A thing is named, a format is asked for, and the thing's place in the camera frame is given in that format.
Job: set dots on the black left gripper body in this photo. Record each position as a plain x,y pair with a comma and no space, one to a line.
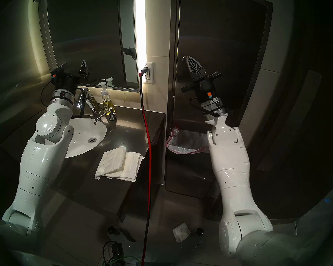
66,79

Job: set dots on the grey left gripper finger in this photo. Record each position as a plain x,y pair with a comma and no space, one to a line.
62,65
84,68

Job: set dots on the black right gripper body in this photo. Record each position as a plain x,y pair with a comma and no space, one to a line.
205,89

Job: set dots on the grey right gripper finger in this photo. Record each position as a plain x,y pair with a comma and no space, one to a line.
192,73
198,68

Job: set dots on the stainless steel dispenser door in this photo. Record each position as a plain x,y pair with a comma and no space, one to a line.
224,32

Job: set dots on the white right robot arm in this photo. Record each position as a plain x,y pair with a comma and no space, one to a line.
233,168

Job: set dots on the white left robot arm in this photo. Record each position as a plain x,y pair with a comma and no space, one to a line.
41,157

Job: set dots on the stainless steel dispenser cabinet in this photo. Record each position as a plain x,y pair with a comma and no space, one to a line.
183,179

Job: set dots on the wrapped white paper towel pack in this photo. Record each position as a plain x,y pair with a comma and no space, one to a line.
133,168
111,161

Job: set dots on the crumpled white paper towel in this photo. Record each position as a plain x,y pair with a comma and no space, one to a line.
181,232

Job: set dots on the chrome sink faucet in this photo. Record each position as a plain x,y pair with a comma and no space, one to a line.
91,103

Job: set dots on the clear yellow soap bottle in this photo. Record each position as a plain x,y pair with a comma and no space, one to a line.
106,103

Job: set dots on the pink-edged clear trash liner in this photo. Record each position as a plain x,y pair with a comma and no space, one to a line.
186,142

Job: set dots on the white round sink basin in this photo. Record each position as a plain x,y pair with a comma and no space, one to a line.
86,135

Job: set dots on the vertical white light strip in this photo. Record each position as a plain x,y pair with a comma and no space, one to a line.
139,24

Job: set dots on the dark wooden room door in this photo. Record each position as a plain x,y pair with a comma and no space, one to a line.
294,185

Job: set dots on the black star knob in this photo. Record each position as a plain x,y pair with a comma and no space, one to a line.
113,230
200,231

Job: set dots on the black power box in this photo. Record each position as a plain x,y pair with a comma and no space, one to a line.
118,251

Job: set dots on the framed wall mirror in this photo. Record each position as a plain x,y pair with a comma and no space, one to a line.
83,32

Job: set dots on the white wall outlet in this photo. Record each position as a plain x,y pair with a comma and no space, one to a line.
149,74

